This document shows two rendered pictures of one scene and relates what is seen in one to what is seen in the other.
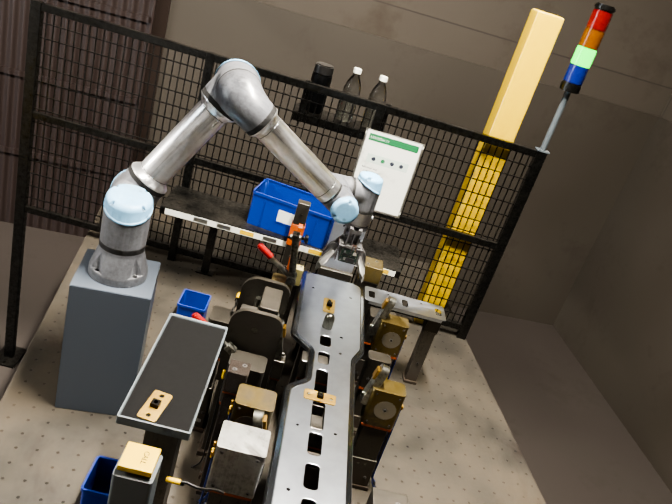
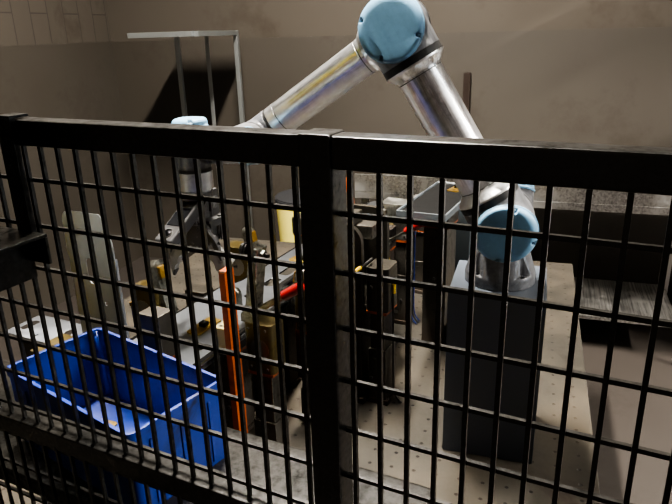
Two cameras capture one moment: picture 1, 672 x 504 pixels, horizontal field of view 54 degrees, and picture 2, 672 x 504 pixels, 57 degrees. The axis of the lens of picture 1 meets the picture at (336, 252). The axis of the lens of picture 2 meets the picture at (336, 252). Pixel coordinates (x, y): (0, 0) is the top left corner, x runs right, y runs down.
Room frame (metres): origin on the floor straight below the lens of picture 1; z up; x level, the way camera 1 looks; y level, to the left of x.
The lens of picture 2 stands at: (2.74, 0.91, 1.62)
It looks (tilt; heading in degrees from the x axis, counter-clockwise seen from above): 20 degrees down; 212
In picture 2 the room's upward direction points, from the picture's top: 2 degrees counter-clockwise
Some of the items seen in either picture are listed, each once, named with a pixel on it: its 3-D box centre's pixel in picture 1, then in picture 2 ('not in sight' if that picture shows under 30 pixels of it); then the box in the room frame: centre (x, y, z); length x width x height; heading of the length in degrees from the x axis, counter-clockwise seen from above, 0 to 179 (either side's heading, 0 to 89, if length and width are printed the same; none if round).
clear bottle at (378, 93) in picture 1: (376, 102); not in sight; (2.46, 0.03, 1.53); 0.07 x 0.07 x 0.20
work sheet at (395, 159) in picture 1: (383, 173); not in sight; (2.38, -0.08, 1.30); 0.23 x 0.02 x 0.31; 95
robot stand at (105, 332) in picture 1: (108, 333); (494, 358); (1.47, 0.53, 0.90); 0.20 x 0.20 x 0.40; 14
